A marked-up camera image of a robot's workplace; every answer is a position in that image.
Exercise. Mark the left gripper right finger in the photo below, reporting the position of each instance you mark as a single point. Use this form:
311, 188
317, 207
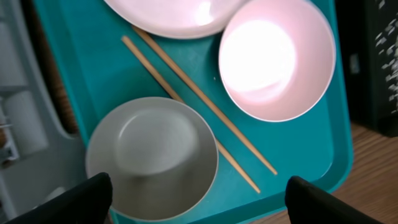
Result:
306, 204

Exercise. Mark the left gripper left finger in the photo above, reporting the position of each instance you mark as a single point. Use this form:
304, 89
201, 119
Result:
86, 203

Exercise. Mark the pink small bowl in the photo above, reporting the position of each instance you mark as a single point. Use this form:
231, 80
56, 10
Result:
277, 58

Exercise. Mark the pile of rice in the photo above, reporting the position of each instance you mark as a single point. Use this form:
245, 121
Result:
386, 44

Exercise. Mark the grey dishwasher rack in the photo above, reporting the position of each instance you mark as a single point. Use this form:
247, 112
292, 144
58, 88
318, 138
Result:
39, 160

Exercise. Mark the black waste tray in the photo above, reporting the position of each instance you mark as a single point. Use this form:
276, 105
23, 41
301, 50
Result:
358, 36

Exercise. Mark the grey bowl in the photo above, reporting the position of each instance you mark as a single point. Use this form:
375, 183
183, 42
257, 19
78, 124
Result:
160, 155

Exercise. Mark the teal plastic tray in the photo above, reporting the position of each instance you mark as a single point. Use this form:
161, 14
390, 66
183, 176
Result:
100, 73

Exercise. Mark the left wooden chopstick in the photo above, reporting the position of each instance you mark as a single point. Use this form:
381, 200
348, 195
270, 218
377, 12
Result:
173, 94

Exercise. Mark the wooden chopstick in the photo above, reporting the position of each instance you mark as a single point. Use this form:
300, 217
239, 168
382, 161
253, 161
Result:
173, 94
186, 79

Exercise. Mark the right wooden chopstick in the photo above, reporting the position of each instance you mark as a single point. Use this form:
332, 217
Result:
186, 79

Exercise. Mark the large white plate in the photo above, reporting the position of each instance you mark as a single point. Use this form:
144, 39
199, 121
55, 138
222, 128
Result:
177, 19

